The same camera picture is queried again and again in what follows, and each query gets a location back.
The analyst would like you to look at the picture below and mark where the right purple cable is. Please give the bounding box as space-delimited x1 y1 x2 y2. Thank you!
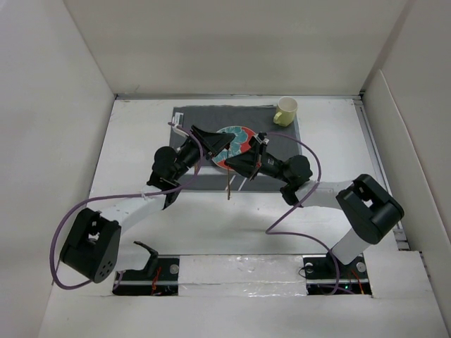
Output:
264 132 357 295

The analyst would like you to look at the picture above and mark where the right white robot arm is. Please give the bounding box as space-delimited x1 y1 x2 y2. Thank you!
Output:
225 142 404 277

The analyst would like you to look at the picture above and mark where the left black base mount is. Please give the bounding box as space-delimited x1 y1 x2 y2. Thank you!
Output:
112 241 180 296

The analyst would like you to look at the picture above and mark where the yellow-green mug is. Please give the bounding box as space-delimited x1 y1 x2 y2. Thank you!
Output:
273 96 298 127

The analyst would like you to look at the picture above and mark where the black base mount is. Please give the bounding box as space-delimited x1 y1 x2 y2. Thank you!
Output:
112 241 180 296
298 254 372 296

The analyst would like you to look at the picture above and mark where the red and teal round plate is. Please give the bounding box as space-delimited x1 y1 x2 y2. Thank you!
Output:
212 125 255 169

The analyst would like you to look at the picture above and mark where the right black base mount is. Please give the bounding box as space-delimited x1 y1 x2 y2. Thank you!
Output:
298 254 372 296

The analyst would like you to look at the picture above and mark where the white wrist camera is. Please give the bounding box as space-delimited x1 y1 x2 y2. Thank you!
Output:
254 132 269 146
171 112 188 138

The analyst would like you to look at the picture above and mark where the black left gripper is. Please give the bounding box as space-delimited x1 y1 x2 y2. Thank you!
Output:
171 126 235 182

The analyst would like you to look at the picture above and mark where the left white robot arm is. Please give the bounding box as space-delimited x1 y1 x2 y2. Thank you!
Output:
59 124 235 284

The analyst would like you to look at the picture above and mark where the grey striped cloth placemat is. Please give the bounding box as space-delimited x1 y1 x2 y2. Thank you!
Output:
173 105 300 192

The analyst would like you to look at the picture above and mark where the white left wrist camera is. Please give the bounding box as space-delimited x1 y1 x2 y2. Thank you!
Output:
171 112 188 138

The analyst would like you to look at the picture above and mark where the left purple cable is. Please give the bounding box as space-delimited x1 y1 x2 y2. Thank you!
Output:
50 121 212 290

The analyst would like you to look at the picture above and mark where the white foam front board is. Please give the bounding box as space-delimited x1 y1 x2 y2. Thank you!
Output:
47 251 436 315

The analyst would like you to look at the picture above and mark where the purple cable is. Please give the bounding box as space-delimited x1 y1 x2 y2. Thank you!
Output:
264 132 357 295
50 121 212 290

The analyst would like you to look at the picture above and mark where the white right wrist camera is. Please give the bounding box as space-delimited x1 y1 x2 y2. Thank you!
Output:
254 132 269 146

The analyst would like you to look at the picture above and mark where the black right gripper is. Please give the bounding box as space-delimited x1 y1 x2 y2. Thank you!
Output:
224 141 292 184

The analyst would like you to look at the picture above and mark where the copper spoon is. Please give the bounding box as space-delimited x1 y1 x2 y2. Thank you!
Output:
224 144 231 201

